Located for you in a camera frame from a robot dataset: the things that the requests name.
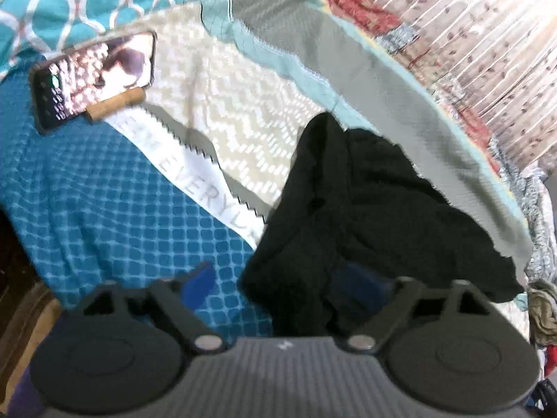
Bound wooden phone stand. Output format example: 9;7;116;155
85;87;148;122

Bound patterned bed sheet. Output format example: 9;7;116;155
0;0;534;340

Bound smartphone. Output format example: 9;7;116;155
29;30;156;135

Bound pile of clothes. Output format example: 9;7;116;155
524;279;557;384

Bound black pants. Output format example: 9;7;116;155
237;112;525;338

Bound leaf-print curtain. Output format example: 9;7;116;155
339;0;557;170

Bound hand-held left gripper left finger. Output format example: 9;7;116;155
82;261;227;354

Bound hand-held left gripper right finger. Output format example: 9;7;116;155
326;265;493;354

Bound teal wavy-print pillow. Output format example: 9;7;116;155
0;0;227;79

